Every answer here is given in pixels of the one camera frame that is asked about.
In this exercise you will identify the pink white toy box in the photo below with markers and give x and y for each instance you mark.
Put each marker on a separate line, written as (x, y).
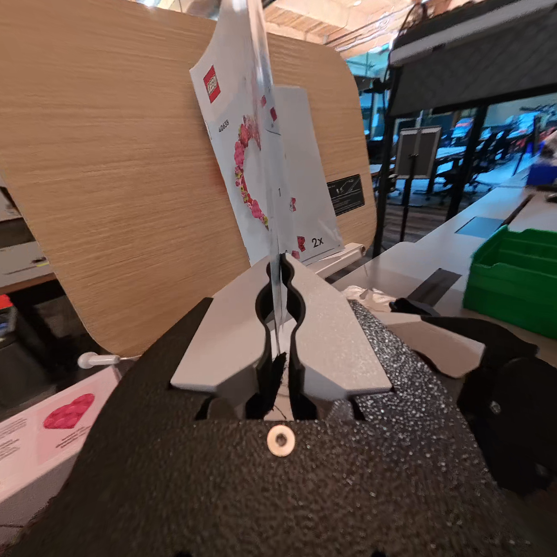
(39, 448)

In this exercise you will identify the white metal stand frame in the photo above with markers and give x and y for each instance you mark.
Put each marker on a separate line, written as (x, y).
(343, 254)

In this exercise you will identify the red blue small object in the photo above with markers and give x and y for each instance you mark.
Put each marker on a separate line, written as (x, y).
(8, 317)

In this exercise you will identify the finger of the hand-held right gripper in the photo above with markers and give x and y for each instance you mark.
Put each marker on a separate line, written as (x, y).
(444, 348)

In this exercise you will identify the white knob lever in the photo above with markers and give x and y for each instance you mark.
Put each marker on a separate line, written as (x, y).
(98, 360)

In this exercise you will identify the clear plastic bag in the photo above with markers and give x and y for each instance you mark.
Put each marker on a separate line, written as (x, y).
(365, 298)

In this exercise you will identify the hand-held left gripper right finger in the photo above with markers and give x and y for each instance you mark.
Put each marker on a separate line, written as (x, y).
(335, 348)

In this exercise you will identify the row of black office chairs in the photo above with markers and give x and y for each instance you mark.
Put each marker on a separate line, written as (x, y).
(483, 165)

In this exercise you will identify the black label sticker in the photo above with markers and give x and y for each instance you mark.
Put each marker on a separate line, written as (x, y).
(346, 194)

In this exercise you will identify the grey framed board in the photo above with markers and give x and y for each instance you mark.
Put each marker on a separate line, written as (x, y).
(417, 152)

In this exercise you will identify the black desk strip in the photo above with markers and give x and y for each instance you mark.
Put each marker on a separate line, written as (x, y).
(435, 283)

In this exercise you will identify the pale blue instruction booklet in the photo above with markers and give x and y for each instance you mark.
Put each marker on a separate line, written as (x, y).
(235, 152)

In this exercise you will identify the blue box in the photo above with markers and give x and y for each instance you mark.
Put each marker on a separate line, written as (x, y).
(539, 176)

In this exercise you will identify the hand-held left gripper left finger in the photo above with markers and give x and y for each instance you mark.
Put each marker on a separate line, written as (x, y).
(217, 348)

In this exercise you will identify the green plastic bin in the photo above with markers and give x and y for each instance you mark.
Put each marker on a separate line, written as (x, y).
(509, 287)

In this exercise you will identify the light wooden board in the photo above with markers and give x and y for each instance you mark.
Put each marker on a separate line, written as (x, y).
(108, 174)

